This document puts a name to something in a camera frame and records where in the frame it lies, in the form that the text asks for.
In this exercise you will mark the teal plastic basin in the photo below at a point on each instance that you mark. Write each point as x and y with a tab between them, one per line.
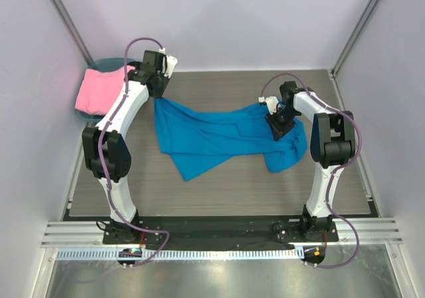
101	65

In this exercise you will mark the aluminium frame rail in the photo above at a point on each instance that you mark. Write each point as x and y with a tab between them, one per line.
79	234

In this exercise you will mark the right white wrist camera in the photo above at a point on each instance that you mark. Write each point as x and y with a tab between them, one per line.
271	102

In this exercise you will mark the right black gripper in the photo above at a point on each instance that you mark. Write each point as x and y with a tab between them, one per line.
280	129

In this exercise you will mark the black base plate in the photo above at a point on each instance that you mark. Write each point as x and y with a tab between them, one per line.
217	233

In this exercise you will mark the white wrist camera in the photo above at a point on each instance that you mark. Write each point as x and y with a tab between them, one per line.
271	102
169	63

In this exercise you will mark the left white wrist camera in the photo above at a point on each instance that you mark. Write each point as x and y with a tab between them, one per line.
169	63

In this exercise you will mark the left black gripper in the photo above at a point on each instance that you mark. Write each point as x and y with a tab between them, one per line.
161	90

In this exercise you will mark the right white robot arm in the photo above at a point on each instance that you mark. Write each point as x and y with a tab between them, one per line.
332	147

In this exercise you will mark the blue t shirt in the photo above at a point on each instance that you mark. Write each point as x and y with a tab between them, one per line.
199	141

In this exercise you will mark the pink folded t shirt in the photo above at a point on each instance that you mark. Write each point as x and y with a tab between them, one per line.
99	91

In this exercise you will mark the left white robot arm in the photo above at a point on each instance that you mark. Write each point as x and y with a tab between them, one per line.
106	153

